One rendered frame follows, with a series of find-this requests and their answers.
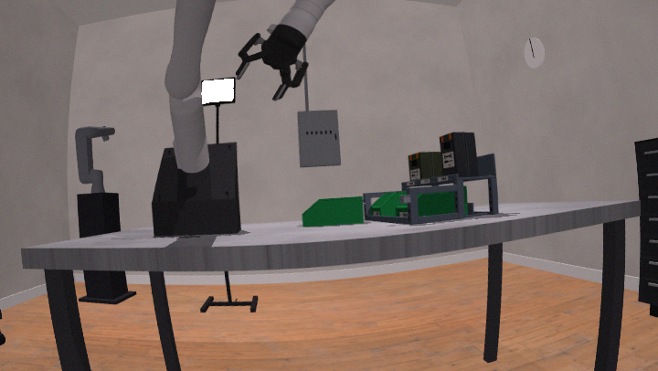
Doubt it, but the olive green tool case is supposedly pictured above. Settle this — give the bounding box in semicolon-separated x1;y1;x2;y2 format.
409;152;443;181

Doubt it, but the green bin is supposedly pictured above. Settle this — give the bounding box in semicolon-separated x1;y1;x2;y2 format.
371;191;407;217
398;185;468;217
302;196;364;227

